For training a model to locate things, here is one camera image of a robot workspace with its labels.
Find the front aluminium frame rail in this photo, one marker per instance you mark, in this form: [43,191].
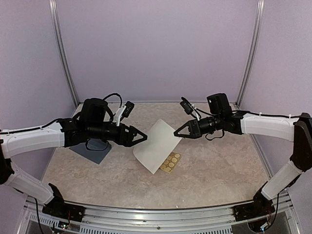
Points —
[109,220]

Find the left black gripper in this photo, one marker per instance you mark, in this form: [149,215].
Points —
[126,140]

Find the round sticker seal sheet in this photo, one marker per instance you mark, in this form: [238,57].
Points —
[170,162]

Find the left aluminium corner post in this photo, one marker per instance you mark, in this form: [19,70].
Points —
[61,50]

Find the right aluminium corner post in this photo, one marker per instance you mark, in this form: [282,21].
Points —
[252,52]

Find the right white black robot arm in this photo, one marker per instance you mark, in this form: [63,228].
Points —
[295,129]

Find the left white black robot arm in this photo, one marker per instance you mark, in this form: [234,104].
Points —
[94,121]

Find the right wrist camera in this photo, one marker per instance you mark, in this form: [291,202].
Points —
[189,109]

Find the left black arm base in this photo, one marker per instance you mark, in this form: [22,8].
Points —
[57,207]

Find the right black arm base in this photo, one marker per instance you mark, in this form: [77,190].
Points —
[258,207]

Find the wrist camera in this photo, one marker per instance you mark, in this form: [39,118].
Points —
[189,109]
[123,112]

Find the aluminium corner post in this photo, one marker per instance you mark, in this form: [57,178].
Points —
[252,52]
[61,50]

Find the beige lined letter paper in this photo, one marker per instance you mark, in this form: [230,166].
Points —
[159,144]

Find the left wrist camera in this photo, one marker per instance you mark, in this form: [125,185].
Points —
[123,112]

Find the blue grey envelope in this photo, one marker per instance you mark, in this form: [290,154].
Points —
[94,150]

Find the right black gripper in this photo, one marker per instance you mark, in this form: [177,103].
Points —
[195,132]

